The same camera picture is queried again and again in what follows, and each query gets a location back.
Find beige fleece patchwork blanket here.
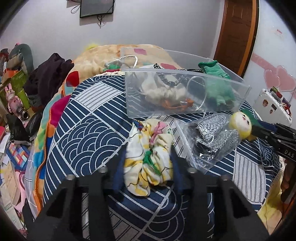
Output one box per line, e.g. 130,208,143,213
24,44,183,212

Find navy white patterned cloth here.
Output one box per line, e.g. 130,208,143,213
43,76,283,240

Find pink bunny plush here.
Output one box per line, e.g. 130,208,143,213
4,83,30,121

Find small black wall monitor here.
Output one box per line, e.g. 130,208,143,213
80,0,115,18

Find floral fabric scrunchie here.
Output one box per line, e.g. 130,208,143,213
123,118,175,197

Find dark purple garment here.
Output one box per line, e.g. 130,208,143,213
23,53,74,108

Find green cardboard box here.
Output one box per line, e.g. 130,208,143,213
1,70,31,110

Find white suitcase with stickers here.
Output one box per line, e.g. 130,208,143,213
252,88,292,127

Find bagged silver glitter item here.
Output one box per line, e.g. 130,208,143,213
176,113,241,173

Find cream fabric scrunchie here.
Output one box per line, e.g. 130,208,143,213
139,72,187,106

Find pink heart wall stickers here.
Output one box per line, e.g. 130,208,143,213
251,54,295,92

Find brown wooden door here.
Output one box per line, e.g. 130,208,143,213
214,0,259,77

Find yellow-haired doll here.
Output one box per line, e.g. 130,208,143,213
229,108,263,142

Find green knitted glove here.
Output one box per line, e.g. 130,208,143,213
198,60,235,111

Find grey plush toy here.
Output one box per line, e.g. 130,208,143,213
6,44,34,75

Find yellow fuzzy item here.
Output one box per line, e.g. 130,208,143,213
84,43,99,51

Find black white braided headband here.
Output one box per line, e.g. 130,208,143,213
146,63,206,97

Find clear plastic storage box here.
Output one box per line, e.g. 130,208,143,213
119,47,251,118

